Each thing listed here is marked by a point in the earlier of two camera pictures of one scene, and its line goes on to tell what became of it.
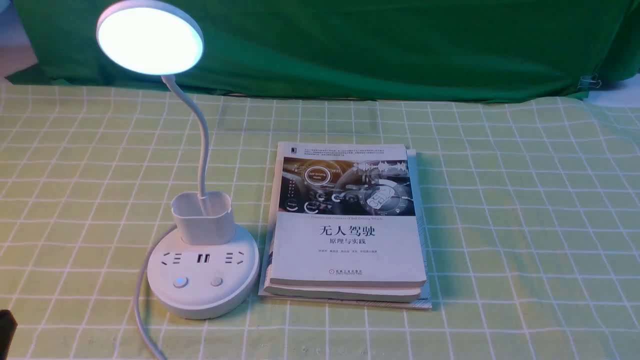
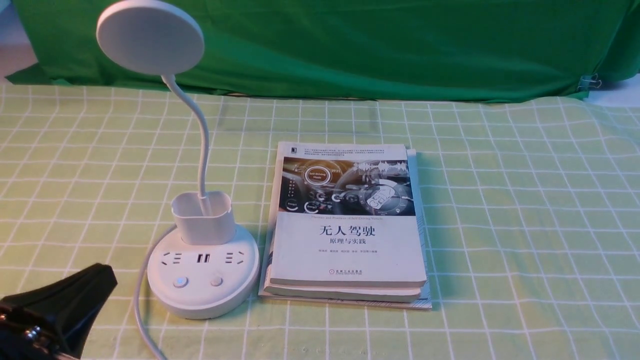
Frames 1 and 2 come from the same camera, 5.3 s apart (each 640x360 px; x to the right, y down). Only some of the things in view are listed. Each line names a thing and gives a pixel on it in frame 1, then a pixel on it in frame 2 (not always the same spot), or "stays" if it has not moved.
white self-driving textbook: (344, 223) stays
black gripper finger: (8, 326) to (52, 321)
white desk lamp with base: (205, 268) stays
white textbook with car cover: (425, 301) stays
